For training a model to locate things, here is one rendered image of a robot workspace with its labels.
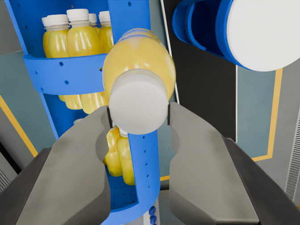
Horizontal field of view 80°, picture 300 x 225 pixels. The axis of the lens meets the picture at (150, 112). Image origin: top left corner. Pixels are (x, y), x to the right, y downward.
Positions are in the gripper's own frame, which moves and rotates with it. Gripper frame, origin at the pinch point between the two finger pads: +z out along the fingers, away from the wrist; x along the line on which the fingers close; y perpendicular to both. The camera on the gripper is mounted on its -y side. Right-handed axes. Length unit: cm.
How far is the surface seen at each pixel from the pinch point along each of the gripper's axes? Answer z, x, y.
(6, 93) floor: 137, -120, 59
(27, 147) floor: 132, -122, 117
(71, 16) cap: 27.0, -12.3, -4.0
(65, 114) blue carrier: 36.3, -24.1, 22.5
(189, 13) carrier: 83, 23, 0
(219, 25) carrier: 45, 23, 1
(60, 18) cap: 31.3, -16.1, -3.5
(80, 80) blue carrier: 20.1, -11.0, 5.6
